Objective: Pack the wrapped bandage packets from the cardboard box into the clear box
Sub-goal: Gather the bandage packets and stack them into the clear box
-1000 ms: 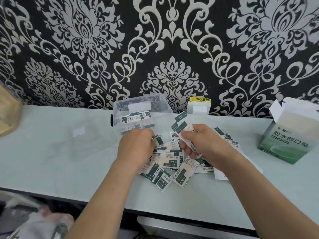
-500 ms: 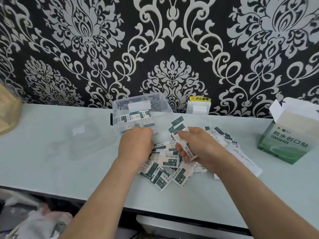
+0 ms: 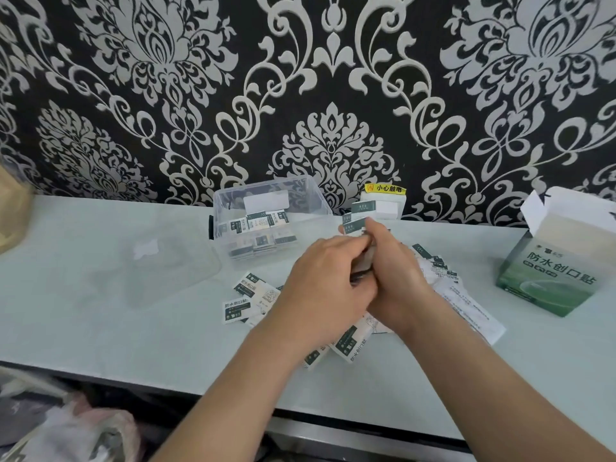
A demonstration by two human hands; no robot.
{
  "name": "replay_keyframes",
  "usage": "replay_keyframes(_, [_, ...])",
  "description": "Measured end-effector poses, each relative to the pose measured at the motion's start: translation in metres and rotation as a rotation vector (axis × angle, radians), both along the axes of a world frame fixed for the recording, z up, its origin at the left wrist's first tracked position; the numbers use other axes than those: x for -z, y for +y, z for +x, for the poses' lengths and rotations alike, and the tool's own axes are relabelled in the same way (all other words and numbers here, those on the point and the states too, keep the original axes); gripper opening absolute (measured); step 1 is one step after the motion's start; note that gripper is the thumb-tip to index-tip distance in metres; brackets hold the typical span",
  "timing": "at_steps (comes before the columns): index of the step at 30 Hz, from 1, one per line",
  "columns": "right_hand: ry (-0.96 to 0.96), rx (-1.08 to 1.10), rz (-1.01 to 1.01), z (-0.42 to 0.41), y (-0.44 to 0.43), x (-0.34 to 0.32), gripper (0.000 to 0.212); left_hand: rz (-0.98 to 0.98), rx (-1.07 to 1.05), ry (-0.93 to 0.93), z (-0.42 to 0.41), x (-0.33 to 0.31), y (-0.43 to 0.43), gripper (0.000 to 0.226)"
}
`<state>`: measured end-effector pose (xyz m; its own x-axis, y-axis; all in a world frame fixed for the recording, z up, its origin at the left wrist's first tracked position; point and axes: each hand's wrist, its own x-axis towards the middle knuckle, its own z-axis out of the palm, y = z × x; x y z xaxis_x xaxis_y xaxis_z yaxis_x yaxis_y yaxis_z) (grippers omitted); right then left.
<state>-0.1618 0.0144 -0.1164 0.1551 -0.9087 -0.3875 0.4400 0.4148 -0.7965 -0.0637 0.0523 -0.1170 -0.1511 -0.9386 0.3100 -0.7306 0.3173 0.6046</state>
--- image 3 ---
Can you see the white wall socket yellow label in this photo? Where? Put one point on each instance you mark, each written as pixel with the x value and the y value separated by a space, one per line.
pixel 390 206

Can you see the small white green packet bundle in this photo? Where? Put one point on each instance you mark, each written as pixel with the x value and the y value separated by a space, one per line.
pixel 358 217

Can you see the person's right forearm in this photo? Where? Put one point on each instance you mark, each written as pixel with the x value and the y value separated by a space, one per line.
pixel 505 394

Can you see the green white cardboard carton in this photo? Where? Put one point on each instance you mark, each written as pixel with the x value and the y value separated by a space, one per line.
pixel 548 279

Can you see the crumpled plastic bag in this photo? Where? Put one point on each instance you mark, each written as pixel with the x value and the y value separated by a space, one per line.
pixel 62 423

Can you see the person's right hand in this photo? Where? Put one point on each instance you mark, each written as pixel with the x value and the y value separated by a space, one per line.
pixel 399 288

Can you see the person's left forearm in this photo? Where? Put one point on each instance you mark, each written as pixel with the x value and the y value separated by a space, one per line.
pixel 226 404

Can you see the clear plastic box lid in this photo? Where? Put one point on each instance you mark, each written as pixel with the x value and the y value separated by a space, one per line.
pixel 146 249

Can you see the white paper leaflet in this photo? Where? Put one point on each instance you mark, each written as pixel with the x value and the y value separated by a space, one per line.
pixel 471 307

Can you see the person's left hand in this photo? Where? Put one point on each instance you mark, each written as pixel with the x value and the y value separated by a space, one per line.
pixel 317 288

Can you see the pile of white green packets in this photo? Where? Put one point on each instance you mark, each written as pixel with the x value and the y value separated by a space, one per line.
pixel 250 293

